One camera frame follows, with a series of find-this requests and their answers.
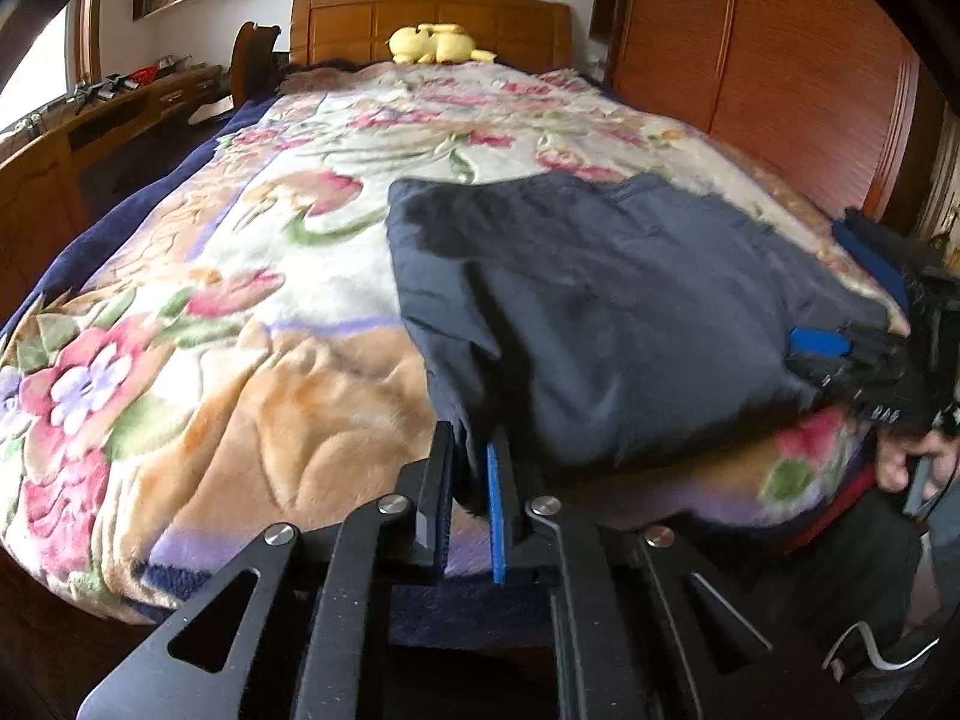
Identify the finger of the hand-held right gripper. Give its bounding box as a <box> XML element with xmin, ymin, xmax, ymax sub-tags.
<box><xmin>787</xmin><ymin>324</ymin><xmax>905</xmax><ymax>359</ymax></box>
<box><xmin>783</xmin><ymin>357</ymin><xmax>902</xmax><ymax>400</ymax></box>

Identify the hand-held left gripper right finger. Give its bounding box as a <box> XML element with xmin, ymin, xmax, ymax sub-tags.
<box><xmin>484</xmin><ymin>435</ymin><xmax>863</xmax><ymax>720</ymax></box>

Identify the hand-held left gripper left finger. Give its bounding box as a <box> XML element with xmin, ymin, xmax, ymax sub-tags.
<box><xmin>75</xmin><ymin>420</ymin><xmax>457</xmax><ymax>720</ymax></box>

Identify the dark navy jacket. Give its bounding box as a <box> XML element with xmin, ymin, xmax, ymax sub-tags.
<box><xmin>386</xmin><ymin>171</ymin><xmax>912</xmax><ymax>520</ymax></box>

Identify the person's right hand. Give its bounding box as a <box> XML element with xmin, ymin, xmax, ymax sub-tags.
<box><xmin>874</xmin><ymin>435</ymin><xmax>960</xmax><ymax>500</ymax></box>

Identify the blue cloth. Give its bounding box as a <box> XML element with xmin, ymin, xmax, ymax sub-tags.
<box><xmin>831</xmin><ymin>214</ymin><xmax>912</xmax><ymax>310</ymax></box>

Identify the wooden door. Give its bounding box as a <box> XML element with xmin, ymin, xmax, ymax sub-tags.
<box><xmin>919</xmin><ymin>90</ymin><xmax>960</xmax><ymax>271</ymax></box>

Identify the person's dark clothing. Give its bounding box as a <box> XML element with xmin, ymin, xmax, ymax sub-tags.
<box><xmin>780</xmin><ymin>461</ymin><xmax>960</xmax><ymax>720</ymax></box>

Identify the floral blanket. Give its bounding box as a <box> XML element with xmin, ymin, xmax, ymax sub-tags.
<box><xmin>0</xmin><ymin>60</ymin><xmax>912</xmax><ymax>625</ymax></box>

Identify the wooden slatted wardrobe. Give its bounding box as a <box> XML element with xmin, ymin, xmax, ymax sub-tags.
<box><xmin>589</xmin><ymin>0</ymin><xmax>947</xmax><ymax>241</ymax></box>

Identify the yellow plush toy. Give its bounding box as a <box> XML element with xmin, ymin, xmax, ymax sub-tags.
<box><xmin>388</xmin><ymin>22</ymin><xmax>498</xmax><ymax>67</ymax></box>

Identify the wooden chair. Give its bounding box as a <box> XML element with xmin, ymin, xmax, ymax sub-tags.
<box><xmin>230</xmin><ymin>21</ymin><xmax>290</xmax><ymax>110</ymax></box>

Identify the wooden bed headboard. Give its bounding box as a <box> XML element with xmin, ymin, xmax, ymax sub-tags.
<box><xmin>289</xmin><ymin>0</ymin><xmax>575</xmax><ymax>73</ymax></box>

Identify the wooden desk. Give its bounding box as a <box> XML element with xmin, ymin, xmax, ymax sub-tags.
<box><xmin>0</xmin><ymin>64</ymin><xmax>226</xmax><ymax>325</ymax></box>

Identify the white cable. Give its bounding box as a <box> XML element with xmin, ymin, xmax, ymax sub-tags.
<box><xmin>823</xmin><ymin>621</ymin><xmax>940</xmax><ymax>680</ymax></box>

